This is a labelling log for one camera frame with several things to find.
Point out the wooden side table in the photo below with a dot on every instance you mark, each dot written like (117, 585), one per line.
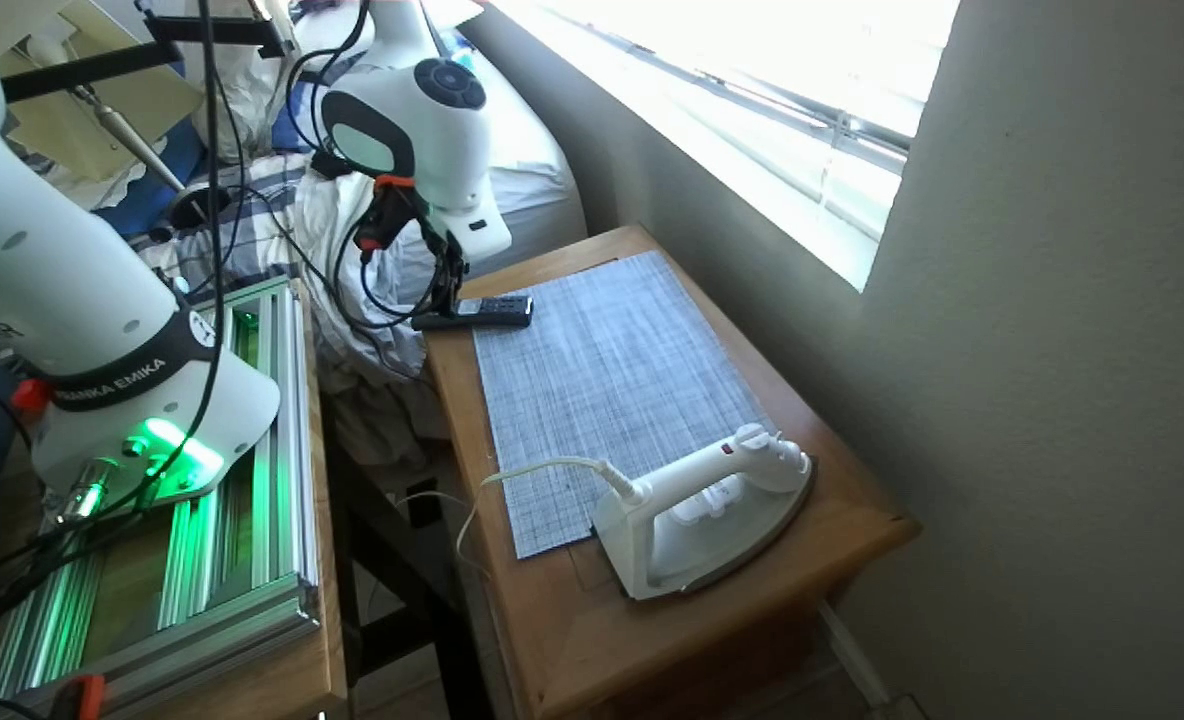
(562, 640)

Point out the white clothes iron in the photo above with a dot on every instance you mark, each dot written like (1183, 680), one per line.
(698, 518)

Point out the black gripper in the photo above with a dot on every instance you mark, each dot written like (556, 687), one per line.
(445, 271)

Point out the grey woven placemat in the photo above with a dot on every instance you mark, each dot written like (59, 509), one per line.
(613, 364)

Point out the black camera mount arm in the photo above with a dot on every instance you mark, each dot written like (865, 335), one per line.
(164, 36)

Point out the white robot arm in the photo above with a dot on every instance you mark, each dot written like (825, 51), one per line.
(140, 396)

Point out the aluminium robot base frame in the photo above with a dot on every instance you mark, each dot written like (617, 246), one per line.
(205, 604)

